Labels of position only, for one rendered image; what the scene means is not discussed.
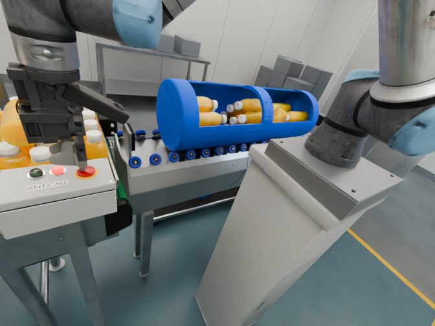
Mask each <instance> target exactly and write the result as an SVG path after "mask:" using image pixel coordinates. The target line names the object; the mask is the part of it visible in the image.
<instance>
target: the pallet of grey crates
mask: <svg viewBox="0 0 435 326"><path fill-rule="evenodd" d="M303 68H304V64H303V63H302V62H301V61H298V60H295V59H293V58H289V57H286V56H281V55H278V57H277V59H276V63H275V64H274V67H268V66H265V65H261V66H260V69H259V72H258V75H257V78H256V81H255V83H254V86H258V87H268V88H275V89H289V90H299V91H307V92H309V93H311V94H312V95H313V96H314V97H315V99H316V100H317V103H318V101H319V100H320V97H321V96H322V94H323V92H324V90H325V89H326V86H327V84H328V83H329V81H330V79H331V77H332V75H333V73H332V72H329V71H325V70H323V69H320V68H318V67H313V66H309V65H306V67H305V69H304V71H303V73H302V75H301V76H300V74H301V72H302V69H303Z"/></svg>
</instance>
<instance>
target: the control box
mask: <svg viewBox="0 0 435 326"><path fill-rule="evenodd" d="M87 165H88V166H92V167H94V168H95V169H96V172H95V174H93V175H91V176H89V177H80V176H78V175H77V174H76V170H77V169H78V168H79V167H78V166H62V167H63V168H64V172H62V173H59V174H53V173H52V172H51V168H53V167H54V166H61V165H54V164H49V165H43V166H32V167H26V168H16V169H5V170H0V232H1V233H2V235H3V237H4V238H5V239H6V240H8V239H13V238H16V237H21V236H24V235H28V234H33V233H36V232H40V231H44V230H48V229H51V228H55V227H59V226H63V225H66V224H71V223H76V222H79V221H83V220H86V219H91V218H94V217H99V216H102V215H106V214H109V213H114V212H117V196H116V189H115V188H116V185H115V180H114V177H113V174H112V171H111V167H110V165H109V161H108V159H107V158H99V159H93V160H87ZM34 168H39V169H42V170H43V174H42V175H41V176H38V177H31V176H30V175H29V174H28V173H29V171H30V170H31V169H34ZM57 182H58V183H59V184H60V185H59V184H56V183H57ZM51 183H53V184H51ZM67 183H68V184H67ZM42 184H44V187H43V185H42ZM55 184H56V185H55ZM39 185H40V188H37V187H39ZM49 185H50V186H49ZM30 186H32V187H31V189H30ZM34 186H37V187H35V189H34ZM26 187H28V190H27V189H25V188H26ZM32 189H33V190H32Z"/></svg>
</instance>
